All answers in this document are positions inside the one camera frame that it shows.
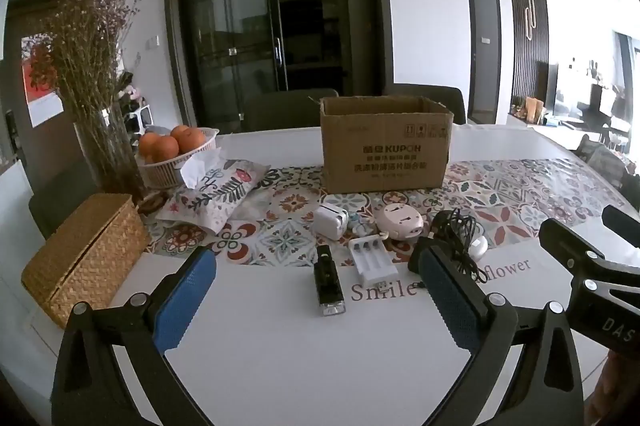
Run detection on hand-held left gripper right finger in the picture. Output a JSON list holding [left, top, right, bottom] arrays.
[[407, 239, 586, 426]]

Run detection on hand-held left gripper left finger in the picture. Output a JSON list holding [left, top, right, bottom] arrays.
[[50, 245, 218, 426]]

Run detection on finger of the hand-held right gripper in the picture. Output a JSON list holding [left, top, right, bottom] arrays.
[[539, 219, 640, 288], [602, 205, 640, 252]]

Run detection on pink round device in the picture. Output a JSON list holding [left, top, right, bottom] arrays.
[[375, 203, 428, 242]]

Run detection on white charger adapter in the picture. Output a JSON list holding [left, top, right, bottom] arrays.
[[314, 203, 349, 236]]

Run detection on brown cardboard box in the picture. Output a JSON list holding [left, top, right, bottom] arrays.
[[320, 95, 455, 195]]

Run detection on person's right forearm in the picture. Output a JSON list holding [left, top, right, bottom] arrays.
[[585, 348, 640, 426]]

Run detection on plaid cushion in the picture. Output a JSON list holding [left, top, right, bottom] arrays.
[[587, 140, 626, 179]]

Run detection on white battery charger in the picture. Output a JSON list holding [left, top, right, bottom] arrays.
[[348, 237, 393, 288]]

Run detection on wooden coaster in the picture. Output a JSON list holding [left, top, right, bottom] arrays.
[[136, 191, 168, 216]]

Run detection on floral tissue pack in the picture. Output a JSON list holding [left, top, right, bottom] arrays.
[[156, 146, 271, 234]]

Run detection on woven wicker box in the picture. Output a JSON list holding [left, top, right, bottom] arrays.
[[21, 193, 151, 329]]

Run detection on white low cabinet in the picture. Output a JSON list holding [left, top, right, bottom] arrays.
[[507, 111, 601, 147]]

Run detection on small white blue gadget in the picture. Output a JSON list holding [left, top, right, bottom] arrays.
[[348, 212, 377, 241]]

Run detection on black flashlight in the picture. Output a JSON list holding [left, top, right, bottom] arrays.
[[313, 245, 347, 318]]

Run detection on white fruit basket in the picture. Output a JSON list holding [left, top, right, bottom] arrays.
[[134, 127, 221, 189]]

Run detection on orange box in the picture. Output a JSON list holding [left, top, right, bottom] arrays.
[[522, 96, 545, 124]]

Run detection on patterned table runner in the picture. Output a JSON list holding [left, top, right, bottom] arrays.
[[142, 156, 626, 267]]

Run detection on orange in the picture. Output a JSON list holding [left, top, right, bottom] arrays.
[[171, 125, 207, 153], [151, 135, 180, 163], [138, 132, 160, 158]]

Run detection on dark dining chair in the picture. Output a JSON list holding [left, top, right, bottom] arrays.
[[385, 84, 467, 125], [242, 89, 341, 134], [28, 161, 101, 239]]

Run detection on glass vase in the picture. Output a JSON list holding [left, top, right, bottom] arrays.
[[73, 104, 147, 202]]

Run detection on white cube shelf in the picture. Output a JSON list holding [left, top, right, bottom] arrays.
[[117, 104, 151, 142]]

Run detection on dark interior door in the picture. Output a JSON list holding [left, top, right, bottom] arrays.
[[467, 0, 502, 124]]

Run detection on pink and black clutter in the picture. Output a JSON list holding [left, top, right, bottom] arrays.
[[120, 71, 146, 107]]

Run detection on black framed glass door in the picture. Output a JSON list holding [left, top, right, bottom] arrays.
[[165, 0, 396, 134]]

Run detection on dried flower bunch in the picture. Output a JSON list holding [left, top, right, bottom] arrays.
[[22, 0, 136, 127]]

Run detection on brown entrance door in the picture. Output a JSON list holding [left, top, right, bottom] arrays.
[[0, 0, 66, 167]]

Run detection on black cable bundle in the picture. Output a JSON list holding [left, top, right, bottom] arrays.
[[430, 207, 493, 282]]

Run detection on dark slatted wall panel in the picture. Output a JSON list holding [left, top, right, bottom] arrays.
[[506, 0, 550, 117]]

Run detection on red wall poster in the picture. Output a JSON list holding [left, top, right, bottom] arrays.
[[21, 34, 65, 128]]

